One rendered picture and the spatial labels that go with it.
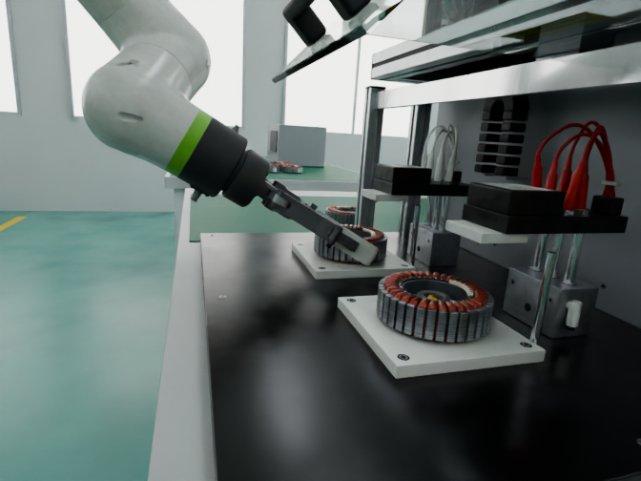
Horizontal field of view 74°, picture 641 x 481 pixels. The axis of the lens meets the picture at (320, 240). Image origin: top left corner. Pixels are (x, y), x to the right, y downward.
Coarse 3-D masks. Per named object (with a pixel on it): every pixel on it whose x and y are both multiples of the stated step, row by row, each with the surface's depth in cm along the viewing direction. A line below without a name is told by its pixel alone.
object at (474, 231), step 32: (480, 192) 42; (512, 192) 38; (544, 192) 39; (448, 224) 44; (480, 224) 42; (512, 224) 39; (544, 224) 40; (576, 224) 41; (608, 224) 42; (544, 256) 48; (576, 256) 43
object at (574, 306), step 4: (572, 300) 43; (568, 304) 43; (572, 304) 42; (576, 304) 42; (580, 304) 42; (568, 308) 43; (572, 308) 42; (576, 308) 42; (580, 308) 42; (568, 312) 43; (572, 312) 42; (576, 312) 42; (580, 312) 42; (568, 316) 43; (572, 316) 42; (576, 316) 42; (568, 320) 43; (572, 320) 42; (576, 320) 42; (568, 324) 43; (572, 324) 42; (576, 324) 42; (568, 328) 43; (572, 328) 42
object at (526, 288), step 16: (512, 272) 49; (528, 272) 47; (560, 272) 48; (512, 288) 49; (528, 288) 46; (560, 288) 42; (576, 288) 43; (592, 288) 43; (512, 304) 49; (528, 304) 46; (560, 304) 43; (592, 304) 44; (528, 320) 46; (544, 320) 44; (560, 320) 43; (560, 336) 44
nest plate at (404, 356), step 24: (360, 312) 44; (384, 336) 39; (408, 336) 39; (504, 336) 41; (384, 360) 36; (408, 360) 35; (432, 360) 35; (456, 360) 36; (480, 360) 36; (504, 360) 37; (528, 360) 38
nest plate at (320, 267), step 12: (300, 252) 65; (312, 252) 65; (312, 264) 59; (324, 264) 60; (336, 264) 60; (348, 264) 60; (360, 264) 61; (372, 264) 61; (384, 264) 61; (396, 264) 62; (408, 264) 62; (324, 276) 57; (336, 276) 58; (348, 276) 58; (360, 276) 59; (372, 276) 59; (384, 276) 60
